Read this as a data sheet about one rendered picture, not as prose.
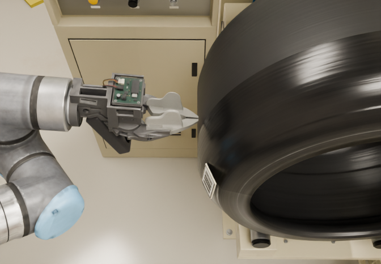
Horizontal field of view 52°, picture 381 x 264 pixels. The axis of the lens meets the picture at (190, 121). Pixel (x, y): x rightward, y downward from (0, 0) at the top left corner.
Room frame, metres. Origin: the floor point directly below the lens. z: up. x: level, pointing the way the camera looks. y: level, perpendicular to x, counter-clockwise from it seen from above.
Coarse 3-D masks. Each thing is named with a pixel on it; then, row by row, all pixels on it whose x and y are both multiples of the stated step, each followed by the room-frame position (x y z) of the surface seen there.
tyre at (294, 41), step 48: (288, 0) 0.48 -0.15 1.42; (336, 0) 0.45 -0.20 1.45; (240, 48) 0.44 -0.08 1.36; (288, 48) 0.39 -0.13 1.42; (336, 48) 0.36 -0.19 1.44; (240, 96) 0.35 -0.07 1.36; (288, 96) 0.32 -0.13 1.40; (336, 96) 0.30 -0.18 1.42; (240, 144) 0.29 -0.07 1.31; (288, 144) 0.27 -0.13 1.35; (336, 144) 0.27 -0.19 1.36; (240, 192) 0.27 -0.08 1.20; (288, 192) 0.40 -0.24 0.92; (336, 192) 0.40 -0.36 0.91; (336, 240) 0.27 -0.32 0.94
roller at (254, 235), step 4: (252, 232) 0.30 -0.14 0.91; (256, 232) 0.30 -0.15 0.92; (252, 236) 0.29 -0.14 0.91; (256, 236) 0.29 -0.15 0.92; (260, 236) 0.29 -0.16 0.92; (264, 236) 0.29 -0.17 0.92; (268, 236) 0.29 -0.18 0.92; (252, 240) 0.28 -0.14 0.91; (256, 240) 0.28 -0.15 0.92; (260, 240) 0.28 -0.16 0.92; (264, 240) 0.28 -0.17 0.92; (268, 240) 0.28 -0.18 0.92; (252, 244) 0.28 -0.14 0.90; (256, 244) 0.27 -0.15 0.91; (260, 244) 0.27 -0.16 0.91; (264, 244) 0.27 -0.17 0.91; (268, 244) 0.27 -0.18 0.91
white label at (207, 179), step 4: (204, 168) 0.31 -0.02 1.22; (208, 168) 0.30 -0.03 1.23; (204, 172) 0.30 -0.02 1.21; (208, 172) 0.29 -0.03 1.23; (204, 176) 0.30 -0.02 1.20; (208, 176) 0.29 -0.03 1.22; (212, 176) 0.29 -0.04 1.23; (204, 180) 0.30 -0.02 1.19; (208, 180) 0.29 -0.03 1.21; (212, 180) 0.28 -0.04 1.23; (204, 184) 0.30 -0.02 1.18; (208, 184) 0.29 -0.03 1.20; (212, 184) 0.28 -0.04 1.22; (208, 188) 0.28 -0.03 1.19; (212, 188) 0.27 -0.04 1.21; (208, 192) 0.28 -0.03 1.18; (212, 192) 0.27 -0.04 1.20; (212, 196) 0.27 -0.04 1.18
